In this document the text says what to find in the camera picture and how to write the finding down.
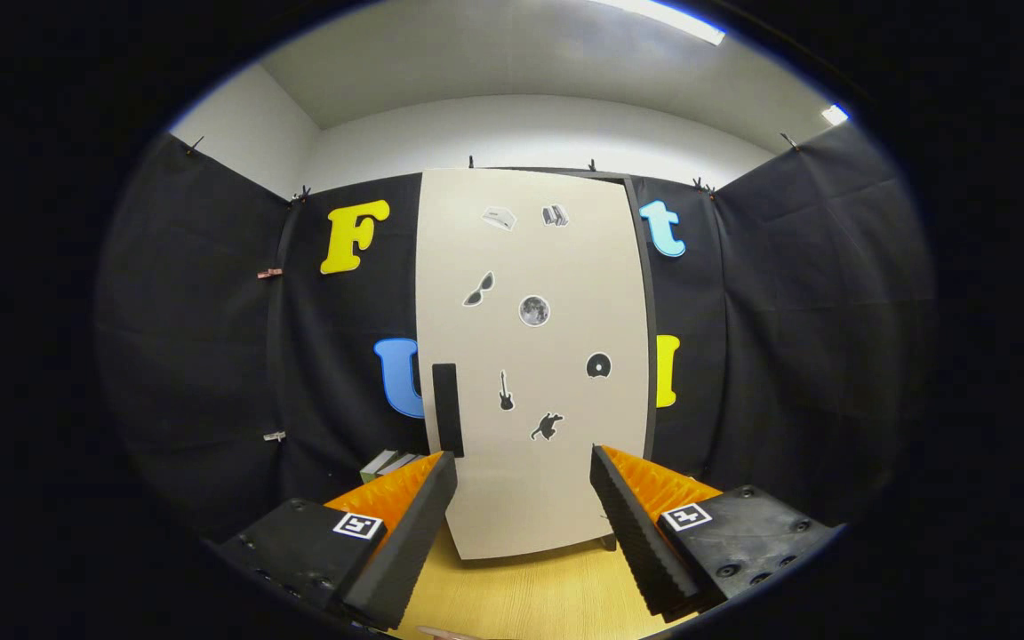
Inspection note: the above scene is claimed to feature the grey cabinet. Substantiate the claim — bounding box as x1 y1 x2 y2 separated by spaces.
468 165 660 552

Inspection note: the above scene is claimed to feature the light green book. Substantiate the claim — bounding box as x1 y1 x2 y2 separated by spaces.
359 449 402 481

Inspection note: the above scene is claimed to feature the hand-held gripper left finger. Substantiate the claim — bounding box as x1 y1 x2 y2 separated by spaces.
214 451 460 632

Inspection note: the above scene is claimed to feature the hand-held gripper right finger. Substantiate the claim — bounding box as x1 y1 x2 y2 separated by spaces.
589 444 837 621

